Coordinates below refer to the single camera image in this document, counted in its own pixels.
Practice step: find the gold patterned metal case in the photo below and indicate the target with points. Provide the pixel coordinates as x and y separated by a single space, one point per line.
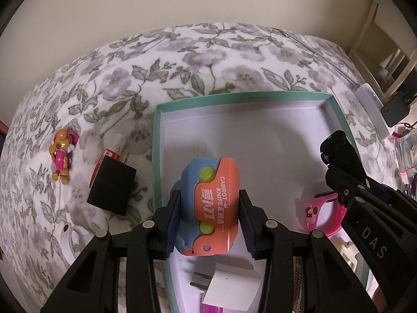
298 287

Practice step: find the orange glue tube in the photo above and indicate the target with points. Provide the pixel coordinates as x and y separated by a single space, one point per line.
115 141

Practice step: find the grey floral blanket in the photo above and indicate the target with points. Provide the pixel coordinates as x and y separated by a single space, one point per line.
97 81

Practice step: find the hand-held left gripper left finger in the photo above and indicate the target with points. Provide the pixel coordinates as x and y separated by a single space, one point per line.
172 228

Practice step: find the cream plastic item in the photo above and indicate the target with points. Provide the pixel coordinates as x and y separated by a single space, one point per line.
348 257

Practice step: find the black plug adapter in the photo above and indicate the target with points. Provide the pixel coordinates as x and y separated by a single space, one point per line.
112 186

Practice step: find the pink and tan toy dog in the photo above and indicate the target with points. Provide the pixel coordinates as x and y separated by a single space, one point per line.
62 156

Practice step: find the white wooden furniture frame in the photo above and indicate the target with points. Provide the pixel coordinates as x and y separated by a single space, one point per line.
368 29

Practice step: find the black electronic device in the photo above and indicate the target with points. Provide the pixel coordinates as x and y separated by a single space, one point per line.
395 109

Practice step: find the blue and pink toy knife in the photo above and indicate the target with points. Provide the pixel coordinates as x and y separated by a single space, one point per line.
211 202

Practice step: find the white plug adapter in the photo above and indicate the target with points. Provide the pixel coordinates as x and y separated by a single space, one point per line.
228 287

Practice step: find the clear plastic bag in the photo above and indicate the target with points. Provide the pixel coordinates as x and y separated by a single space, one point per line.
407 150

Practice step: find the purple translucent plastic tube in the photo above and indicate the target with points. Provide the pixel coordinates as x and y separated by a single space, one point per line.
213 309

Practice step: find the pink toy watch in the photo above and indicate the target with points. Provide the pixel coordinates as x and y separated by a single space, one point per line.
325 221

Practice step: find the white round plastic case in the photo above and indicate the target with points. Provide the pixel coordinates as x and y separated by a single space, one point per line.
66 244

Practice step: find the teal cardboard box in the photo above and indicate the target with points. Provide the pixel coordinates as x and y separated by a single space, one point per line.
260 130

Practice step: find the white power bank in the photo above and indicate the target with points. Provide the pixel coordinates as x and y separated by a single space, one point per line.
368 104

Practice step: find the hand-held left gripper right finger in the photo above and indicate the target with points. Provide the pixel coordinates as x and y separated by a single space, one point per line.
249 231

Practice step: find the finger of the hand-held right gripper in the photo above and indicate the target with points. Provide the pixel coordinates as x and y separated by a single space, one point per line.
374 244
342 163

